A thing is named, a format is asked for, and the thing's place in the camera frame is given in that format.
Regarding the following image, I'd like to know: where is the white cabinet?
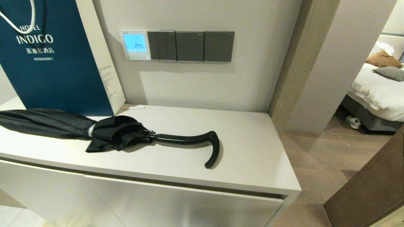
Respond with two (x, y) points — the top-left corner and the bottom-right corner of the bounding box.
(0, 96), (302, 227)

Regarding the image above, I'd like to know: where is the houndstooth patterned cushion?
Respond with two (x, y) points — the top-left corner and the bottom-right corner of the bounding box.
(372, 66), (404, 82)

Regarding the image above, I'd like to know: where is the dark grey three-gang wall switch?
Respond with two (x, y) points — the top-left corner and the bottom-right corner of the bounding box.
(147, 31), (177, 61)

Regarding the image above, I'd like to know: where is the bed with white duvet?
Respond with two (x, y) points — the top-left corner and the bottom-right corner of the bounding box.
(341, 32), (404, 131)

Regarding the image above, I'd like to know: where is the white rope bag handle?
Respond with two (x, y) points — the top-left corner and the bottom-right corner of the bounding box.
(0, 0), (36, 34)

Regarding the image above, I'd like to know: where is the white pillow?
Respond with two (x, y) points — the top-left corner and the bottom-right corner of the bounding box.
(369, 34), (404, 62)

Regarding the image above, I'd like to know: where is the grey single rocker switch panel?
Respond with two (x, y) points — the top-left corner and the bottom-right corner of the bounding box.
(204, 31), (235, 63)
(175, 31), (205, 62)

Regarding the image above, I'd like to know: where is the brown wooden door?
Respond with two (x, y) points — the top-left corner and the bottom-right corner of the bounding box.
(324, 125), (404, 227)

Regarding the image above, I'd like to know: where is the white and teal sneaker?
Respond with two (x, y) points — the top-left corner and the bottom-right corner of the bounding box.
(345, 115), (362, 130)

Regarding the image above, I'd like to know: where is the light wooden door frame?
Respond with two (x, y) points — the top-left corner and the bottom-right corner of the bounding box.
(268, 0), (343, 136)

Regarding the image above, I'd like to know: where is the brown cushion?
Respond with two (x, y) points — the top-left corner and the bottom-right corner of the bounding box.
(366, 50), (404, 68)

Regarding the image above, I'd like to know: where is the blue Hotel Indigo paper bag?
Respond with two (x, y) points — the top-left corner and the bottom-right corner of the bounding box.
(0, 0), (126, 116)

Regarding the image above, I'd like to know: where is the white wall thermostat panel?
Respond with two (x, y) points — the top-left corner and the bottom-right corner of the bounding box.
(119, 30), (152, 61)

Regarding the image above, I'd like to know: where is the black folded umbrella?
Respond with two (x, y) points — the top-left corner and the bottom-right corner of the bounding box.
(0, 109), (220, 169)

